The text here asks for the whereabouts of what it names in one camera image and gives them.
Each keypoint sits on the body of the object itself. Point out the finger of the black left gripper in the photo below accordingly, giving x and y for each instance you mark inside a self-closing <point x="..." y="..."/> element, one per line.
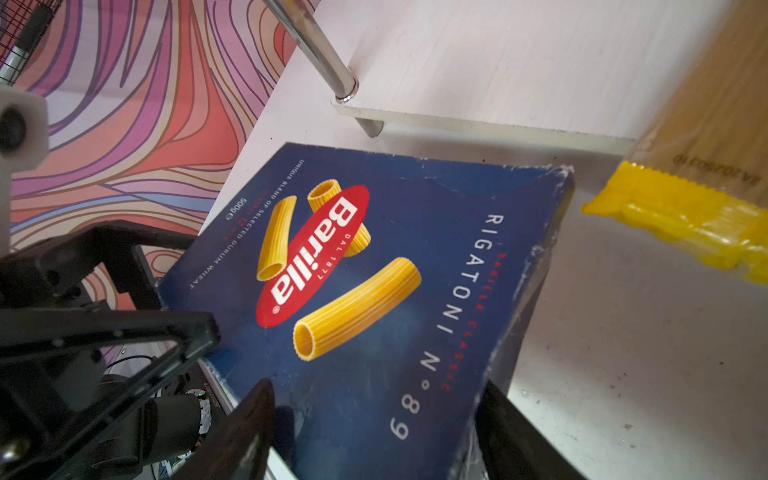
<point x="86" y="395"/>

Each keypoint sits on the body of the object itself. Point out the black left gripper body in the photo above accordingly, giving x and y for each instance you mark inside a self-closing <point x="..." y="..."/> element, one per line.
<point x="47" y="277"/>

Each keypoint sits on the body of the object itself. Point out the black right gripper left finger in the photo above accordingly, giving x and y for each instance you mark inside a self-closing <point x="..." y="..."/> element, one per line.
<point x="239" y="447"/>

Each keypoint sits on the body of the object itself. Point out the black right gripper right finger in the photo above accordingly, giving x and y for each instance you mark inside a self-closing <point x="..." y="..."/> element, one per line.
<point x="512" y="448"/>

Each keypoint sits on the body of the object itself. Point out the blue Barilla rigatoni box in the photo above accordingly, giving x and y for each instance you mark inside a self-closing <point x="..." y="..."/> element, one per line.
<point x="379" y="295"/>

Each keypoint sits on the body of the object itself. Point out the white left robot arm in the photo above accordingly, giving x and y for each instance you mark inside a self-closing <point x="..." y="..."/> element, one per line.
<point x="97" y="378"/>

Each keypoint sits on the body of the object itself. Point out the white two-tier shelf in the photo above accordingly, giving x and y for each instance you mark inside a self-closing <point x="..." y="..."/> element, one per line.
<point x="585" y="75"/>

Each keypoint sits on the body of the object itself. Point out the black marker pen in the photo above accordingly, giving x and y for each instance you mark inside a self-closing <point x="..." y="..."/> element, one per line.
<point x="21" y="42"/>

